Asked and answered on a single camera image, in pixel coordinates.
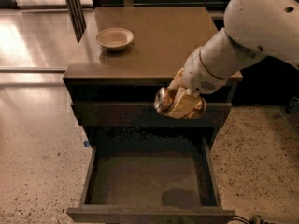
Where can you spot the dark window frame post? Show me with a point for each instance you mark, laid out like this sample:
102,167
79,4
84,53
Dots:
76,15

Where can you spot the open grey middle drawer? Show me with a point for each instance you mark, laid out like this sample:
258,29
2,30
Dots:
152,183

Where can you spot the blue tape piece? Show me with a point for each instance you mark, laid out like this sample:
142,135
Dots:
86,143

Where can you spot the crushed orange soda can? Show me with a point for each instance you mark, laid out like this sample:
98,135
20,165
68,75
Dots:
164,98

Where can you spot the closed grey top drawer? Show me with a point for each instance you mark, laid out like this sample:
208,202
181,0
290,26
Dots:
143,115

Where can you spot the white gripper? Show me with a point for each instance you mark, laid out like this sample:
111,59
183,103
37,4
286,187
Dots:
199,74

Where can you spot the grey drawer cabinet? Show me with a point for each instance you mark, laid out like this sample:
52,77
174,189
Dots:
163,39

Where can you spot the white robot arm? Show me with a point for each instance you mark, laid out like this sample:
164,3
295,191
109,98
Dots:
253,30

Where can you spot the beige paper bowl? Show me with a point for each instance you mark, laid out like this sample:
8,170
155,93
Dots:
114,39

